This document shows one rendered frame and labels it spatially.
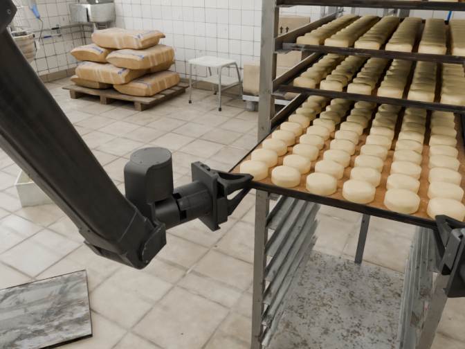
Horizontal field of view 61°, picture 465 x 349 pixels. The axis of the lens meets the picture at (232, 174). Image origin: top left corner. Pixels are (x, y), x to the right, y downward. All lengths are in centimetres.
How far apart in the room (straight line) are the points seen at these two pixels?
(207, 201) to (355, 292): 117
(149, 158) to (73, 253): 168
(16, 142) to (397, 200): 51
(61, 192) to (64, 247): 185
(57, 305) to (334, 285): 116
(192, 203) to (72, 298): 138
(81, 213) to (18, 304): 156
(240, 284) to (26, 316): 91
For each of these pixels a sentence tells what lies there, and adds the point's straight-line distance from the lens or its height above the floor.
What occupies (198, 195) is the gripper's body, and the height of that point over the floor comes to 98.
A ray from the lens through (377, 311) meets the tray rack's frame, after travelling 166.
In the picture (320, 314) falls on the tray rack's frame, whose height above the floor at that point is 15.
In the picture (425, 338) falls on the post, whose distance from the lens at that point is 117.
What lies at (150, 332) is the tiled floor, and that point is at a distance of 173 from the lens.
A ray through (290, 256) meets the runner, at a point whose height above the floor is 41.
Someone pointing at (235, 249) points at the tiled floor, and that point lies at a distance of 208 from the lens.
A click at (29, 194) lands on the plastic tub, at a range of 267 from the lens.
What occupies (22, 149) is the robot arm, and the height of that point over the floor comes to 115.
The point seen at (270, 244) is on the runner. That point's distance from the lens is 115.
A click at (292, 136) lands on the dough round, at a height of 97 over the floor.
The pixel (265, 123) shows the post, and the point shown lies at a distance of 93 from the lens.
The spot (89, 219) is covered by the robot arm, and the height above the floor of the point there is 105.
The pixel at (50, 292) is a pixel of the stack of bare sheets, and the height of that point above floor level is 2.
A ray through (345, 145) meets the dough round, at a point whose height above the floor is 98.
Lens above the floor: 129
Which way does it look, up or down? 28 degrees down
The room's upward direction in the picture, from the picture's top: straight up
